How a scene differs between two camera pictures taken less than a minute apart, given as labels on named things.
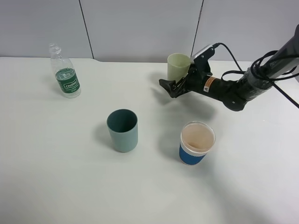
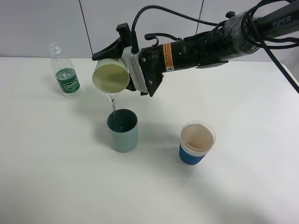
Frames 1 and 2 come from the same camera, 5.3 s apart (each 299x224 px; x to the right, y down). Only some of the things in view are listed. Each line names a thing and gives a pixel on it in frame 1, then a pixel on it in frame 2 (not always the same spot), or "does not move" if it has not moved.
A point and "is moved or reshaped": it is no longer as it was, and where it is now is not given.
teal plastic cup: (123, 125) does not move
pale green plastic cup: (178, 65) is moved or reshaped
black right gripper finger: (175, 89) to (114, 51)
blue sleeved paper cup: (196, 138) does not move
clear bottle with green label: (65, 72) does not move
